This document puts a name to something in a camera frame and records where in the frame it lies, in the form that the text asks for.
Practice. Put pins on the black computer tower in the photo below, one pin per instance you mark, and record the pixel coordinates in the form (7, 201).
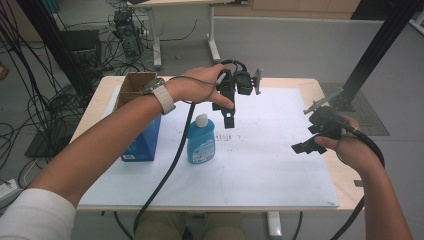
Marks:
(128, 33)

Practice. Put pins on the white table leg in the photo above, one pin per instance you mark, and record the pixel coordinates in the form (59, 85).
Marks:
(274, 225)

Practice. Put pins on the blue cardboard box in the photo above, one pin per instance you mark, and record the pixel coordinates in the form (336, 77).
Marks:
(143, 140)

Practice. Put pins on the person's right hand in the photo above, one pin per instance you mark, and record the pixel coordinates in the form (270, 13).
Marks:
(356, 150)

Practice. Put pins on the person's legs in khaki pants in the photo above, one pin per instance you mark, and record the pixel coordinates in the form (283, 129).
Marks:
(193, 226)

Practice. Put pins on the black metal stand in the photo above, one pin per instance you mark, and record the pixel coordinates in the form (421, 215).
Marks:
(376, 50)
(56, 50)

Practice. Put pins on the dark floor mat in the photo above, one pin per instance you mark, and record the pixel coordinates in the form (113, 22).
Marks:
(370, 116)

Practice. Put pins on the white shirt sleeve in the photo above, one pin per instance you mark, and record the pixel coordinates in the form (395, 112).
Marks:
(33, 216)

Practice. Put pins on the black equipment case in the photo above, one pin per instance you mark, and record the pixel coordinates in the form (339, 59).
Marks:
(81, 46)

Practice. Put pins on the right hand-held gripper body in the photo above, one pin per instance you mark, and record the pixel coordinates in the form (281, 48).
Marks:
(328, 121)

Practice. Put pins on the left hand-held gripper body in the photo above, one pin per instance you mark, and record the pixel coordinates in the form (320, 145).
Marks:
(245, 83)

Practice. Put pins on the person's left hand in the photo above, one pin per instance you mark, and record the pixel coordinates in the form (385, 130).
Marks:
(193, 86)

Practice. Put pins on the grey tape strip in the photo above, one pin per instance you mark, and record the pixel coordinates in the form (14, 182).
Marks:
(358, 183)

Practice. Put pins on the blue bottle with white cap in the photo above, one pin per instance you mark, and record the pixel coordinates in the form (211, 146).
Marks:
(201, 143)

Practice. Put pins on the white background desk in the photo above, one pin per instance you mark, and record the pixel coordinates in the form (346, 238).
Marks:
(156, 33)

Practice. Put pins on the white power strip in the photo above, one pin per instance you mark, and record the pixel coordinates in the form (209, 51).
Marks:
(7, 190)

